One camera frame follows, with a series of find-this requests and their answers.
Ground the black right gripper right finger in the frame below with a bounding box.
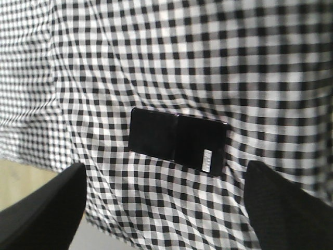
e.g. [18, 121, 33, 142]
[244, 161, 332, 249]

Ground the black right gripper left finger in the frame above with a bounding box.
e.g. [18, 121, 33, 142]
[1, 163, 86, 249]

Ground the black smartphone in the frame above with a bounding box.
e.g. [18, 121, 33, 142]
[129, 108, 231, 176]

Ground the black white checkered bedsheet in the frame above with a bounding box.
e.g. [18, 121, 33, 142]
[1, 1, 332, 249]

